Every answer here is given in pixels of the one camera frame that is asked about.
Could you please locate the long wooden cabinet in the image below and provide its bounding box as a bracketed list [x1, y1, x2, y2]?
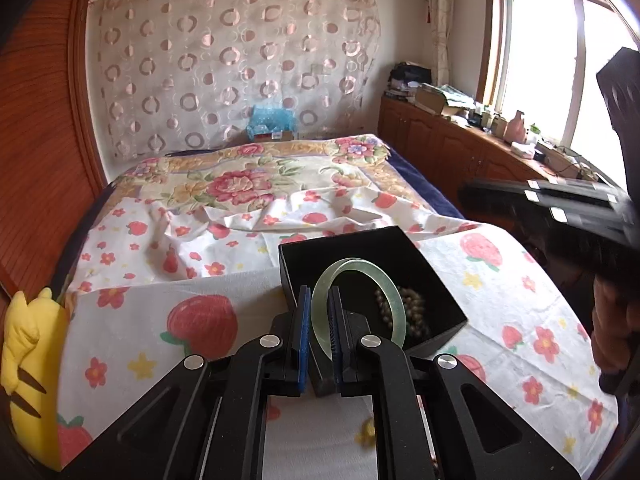
[377, 95, 621, 221]

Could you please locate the dark pile of clutter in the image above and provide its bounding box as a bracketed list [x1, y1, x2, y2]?
[387, 62, 433, 98]

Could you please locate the person's right hand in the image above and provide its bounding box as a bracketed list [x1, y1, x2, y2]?
[591, 275, 640, 376]

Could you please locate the sheer circle pattern curtain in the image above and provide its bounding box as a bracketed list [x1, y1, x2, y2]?
[87, 0, 383, 161]

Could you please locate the strawberry print white sheet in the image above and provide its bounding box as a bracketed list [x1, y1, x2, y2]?
[57, 187, 621, 480]

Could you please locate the patterned window curtain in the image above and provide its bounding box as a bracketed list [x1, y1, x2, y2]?
[425, 0, 496, 91]

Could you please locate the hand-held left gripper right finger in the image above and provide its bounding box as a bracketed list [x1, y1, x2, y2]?
[327, 285, 581, 480]

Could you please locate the blue plastic bag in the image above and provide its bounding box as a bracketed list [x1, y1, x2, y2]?
[247, 105, 296, 136]

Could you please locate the dark blue bedsheet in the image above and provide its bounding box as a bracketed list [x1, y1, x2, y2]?
[387, 147, 466, 218]

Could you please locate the pink bottle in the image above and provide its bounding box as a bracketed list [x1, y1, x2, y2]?
[504, 110, 528, 143]

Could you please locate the wooden framed window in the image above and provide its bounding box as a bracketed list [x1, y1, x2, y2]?
[475, 0, 640, 171]

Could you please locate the pale green jade bangle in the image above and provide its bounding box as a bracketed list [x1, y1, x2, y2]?
[311, 257, 407, 361]

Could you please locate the brown beaded necklace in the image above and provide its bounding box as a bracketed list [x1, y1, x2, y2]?
[375, 287, 431, 341]

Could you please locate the yellow plush toy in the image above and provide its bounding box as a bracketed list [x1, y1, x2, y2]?
[0, 287, 71, 471]

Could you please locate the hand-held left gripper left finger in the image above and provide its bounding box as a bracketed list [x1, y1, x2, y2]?
[60, 285, 313, 480]

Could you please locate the black box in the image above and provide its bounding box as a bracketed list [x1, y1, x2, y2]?
[278, 226, 468, 398]

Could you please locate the floral blanket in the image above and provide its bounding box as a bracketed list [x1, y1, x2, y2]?
[107, 134, 441, 221]

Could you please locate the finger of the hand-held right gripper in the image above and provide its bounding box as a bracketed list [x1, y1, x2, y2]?
[460, 178, 626, 207]
[460, 196, 631, 242]

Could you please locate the flat cardboard box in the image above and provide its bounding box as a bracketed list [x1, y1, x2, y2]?
[415, 85, 476, 113]

